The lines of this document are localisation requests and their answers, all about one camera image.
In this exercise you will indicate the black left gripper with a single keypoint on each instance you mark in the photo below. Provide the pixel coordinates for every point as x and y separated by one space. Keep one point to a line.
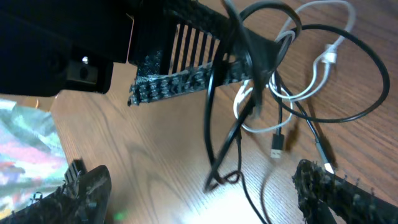
55 45

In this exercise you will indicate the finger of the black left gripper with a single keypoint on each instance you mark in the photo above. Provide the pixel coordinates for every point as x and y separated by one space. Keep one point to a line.
175 39
150 87

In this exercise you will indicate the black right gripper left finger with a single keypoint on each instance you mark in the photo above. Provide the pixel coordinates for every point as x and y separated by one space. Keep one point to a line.
82 198

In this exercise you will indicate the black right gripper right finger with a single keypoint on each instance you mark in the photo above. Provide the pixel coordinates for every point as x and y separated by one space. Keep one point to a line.
320 193

